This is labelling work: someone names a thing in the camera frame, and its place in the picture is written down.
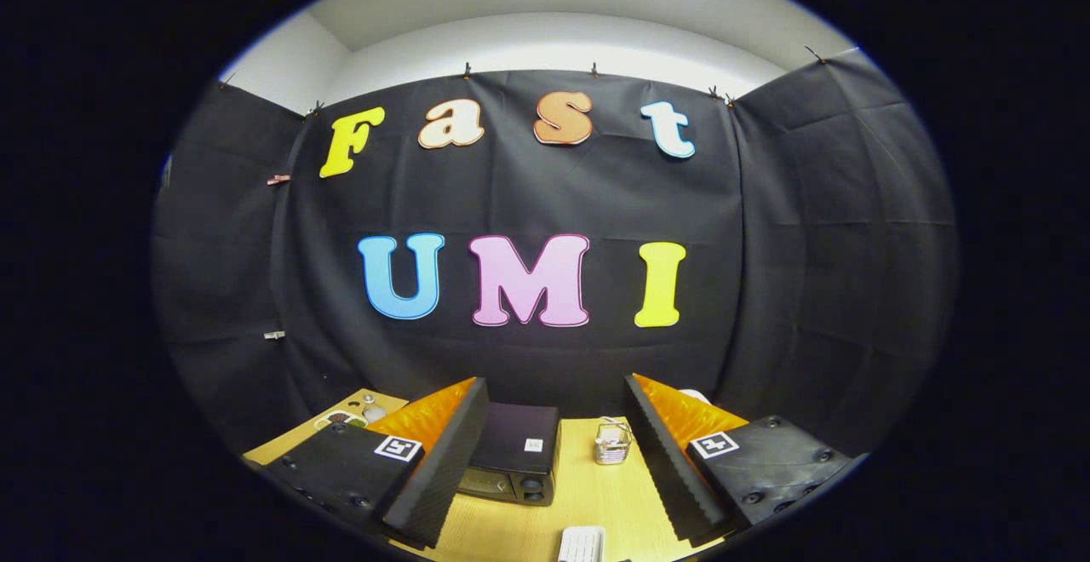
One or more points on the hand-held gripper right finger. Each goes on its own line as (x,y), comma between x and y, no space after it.
(666,460)

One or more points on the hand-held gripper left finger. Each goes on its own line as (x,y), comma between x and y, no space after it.
(451,460)

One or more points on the black toaster oven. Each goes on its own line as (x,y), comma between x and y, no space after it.
(515,438)

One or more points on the white bread toaster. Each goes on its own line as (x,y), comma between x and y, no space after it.
(694,395)

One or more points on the clear plastic bottle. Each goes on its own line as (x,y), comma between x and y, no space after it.
(375,413)

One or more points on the white rectangular dish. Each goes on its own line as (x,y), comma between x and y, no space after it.
(582,545)

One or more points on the white divided snack plate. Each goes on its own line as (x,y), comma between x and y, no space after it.
(336,417)

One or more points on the black backdrop cloth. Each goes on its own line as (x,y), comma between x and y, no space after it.
(528,196)

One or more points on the row of black cloth clips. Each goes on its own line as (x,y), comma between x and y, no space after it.
(467,71)

